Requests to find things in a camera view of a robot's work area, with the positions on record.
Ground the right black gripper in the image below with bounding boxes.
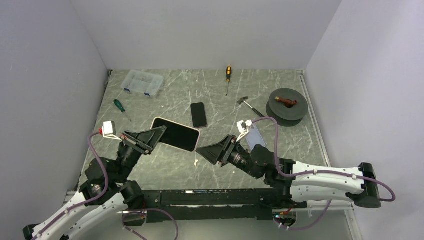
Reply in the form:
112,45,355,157
196,134,261,179

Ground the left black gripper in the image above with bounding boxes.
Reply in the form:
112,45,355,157
114,125,168,183

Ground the purple phone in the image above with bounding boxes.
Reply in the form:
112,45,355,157
190,102,208,128

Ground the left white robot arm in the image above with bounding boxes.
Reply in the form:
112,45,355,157
22,126,167,240

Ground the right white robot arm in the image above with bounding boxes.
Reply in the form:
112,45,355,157
196,135,382,209

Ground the clear plastic screw box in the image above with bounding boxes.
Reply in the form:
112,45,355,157
120,70,165,98

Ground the orange black screwdriver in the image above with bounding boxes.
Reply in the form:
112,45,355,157
225,66,232,96

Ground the black filament spool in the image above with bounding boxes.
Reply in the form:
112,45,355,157
265,88,309,127

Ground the brown red tool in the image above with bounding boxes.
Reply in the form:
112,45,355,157
274,96,298,108

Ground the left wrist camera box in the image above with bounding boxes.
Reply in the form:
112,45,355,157
99,121,117,139

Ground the green handled screwdriver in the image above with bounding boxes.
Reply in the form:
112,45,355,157
113,99,132,122

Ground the small black handled hammer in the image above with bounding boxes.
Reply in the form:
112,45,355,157
237,96,265,118

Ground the black base frame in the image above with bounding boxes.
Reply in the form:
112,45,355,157
128,188,308,223

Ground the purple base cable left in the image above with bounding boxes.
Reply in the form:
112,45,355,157
121,207,180,240

